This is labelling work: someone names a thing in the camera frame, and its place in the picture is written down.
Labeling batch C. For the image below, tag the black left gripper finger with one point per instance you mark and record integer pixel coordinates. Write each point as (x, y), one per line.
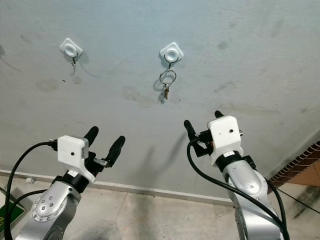
(117, 147)
(92, 135)

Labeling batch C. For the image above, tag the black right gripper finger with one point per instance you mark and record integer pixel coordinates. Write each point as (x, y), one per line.
(190, 131)
(219, 114)

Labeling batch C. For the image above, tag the white and green cardboard box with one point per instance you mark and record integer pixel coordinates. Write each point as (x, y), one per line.
(12, 212)

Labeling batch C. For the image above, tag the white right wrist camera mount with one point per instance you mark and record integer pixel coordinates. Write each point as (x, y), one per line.
(225, 132)

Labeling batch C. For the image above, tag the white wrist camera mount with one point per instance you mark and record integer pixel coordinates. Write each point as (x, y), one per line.
(70, 150)
(225, 132)

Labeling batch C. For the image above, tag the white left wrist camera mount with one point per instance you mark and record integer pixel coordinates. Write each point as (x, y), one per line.
(70, 150)

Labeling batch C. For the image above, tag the white adhesive wall hook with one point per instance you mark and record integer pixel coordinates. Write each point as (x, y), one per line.
(171, 52)
(71, 47)

